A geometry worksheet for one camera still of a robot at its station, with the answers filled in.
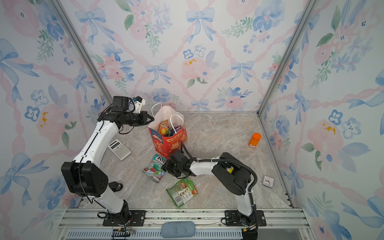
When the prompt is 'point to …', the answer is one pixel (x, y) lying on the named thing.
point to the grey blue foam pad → (178, 229)
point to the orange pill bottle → (254, 140)
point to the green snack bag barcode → (182, 191)
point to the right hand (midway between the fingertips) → (162, 169)
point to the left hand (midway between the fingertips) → (154, 117)
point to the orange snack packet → (164, 128)
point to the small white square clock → (268, 182)
